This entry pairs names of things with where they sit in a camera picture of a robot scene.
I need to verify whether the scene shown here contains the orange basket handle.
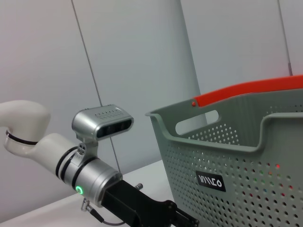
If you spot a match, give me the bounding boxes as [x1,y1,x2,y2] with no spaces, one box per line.
[191,74,303,107]

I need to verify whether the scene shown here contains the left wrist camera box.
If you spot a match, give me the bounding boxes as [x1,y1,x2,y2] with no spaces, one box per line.
[71,104,134,142]

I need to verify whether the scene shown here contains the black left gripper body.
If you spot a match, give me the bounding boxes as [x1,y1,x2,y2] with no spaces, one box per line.
[103,180,178,227]

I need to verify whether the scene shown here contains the grey perforated storage basket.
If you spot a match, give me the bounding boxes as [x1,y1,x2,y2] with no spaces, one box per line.
[144,87,303,227]

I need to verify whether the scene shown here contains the silver left elbow connector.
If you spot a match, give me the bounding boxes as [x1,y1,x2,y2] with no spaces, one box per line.
[81,198,92,213]

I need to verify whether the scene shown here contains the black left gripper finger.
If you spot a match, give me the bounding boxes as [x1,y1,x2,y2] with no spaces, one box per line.
[176,208,200,227]

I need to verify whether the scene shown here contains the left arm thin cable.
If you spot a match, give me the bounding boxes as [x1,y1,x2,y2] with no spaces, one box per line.
[89,208,125,225]

